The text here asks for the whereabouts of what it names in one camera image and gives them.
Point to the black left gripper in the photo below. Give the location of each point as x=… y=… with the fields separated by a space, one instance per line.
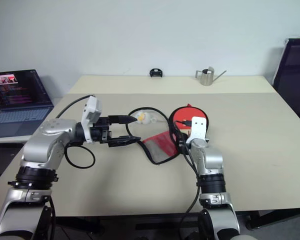
x=100 y=133

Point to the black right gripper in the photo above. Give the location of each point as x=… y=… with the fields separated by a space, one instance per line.
x=183 y=142

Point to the red black paddle case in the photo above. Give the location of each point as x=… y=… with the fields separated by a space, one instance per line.
x=162 y=147

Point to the red table tennis paddle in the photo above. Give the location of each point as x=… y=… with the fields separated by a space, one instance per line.
x=183 y=115

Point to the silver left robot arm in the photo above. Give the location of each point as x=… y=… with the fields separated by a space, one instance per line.
x=47 y=140

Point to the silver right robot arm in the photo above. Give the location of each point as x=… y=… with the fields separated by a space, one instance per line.
x=210 y=157

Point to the small black clamp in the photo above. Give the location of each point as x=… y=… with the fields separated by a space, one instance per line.
x=156 y=73

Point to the steel watering can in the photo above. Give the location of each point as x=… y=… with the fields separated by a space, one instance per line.
x=207 y=78

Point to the dark blue open laptop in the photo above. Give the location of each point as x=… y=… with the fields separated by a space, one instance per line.
x=20 y=110

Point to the black office chair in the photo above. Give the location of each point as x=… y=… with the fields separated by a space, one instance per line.
x=293 y=75

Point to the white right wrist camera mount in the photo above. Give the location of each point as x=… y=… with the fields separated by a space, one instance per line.
x=198 y=127

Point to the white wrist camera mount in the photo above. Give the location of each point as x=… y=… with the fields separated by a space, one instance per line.
x=198 y=127
x=92 y=108

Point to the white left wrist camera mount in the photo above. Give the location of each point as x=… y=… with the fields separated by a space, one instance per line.
x=92 y=108

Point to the black table frame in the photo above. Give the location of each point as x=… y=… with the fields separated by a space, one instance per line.
x=165 y=225

